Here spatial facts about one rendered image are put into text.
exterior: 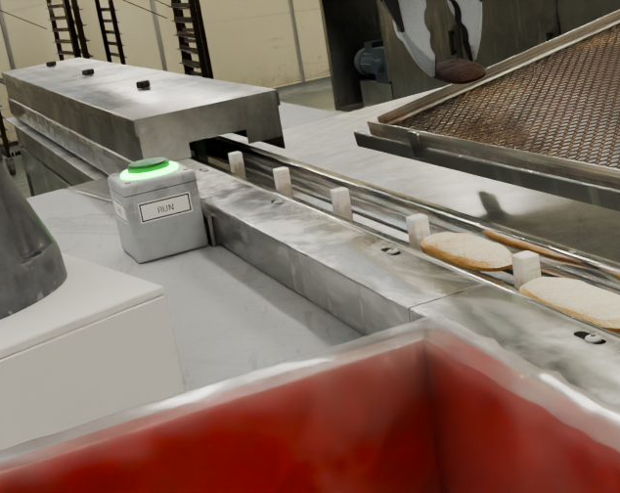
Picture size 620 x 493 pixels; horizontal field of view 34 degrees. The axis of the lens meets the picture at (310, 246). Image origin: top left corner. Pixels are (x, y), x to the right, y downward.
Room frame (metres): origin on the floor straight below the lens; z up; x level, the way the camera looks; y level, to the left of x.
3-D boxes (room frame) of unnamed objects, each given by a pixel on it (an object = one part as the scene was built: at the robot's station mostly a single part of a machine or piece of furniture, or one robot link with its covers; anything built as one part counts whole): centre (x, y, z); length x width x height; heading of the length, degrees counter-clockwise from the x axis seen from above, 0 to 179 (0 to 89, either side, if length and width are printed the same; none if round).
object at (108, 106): (1.79, 0.31, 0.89); 1.25 x 0.18 x 0.09; 21
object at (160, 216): (0.96, 0.14, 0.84); 0.08 x 0.08 x 0.11; 21
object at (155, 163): (0.96, 0.14, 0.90); 0.04 x 0.04 x 0.02
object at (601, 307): (0.56, -0.15, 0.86); 0.10 x 0.04 x 0.01; 21
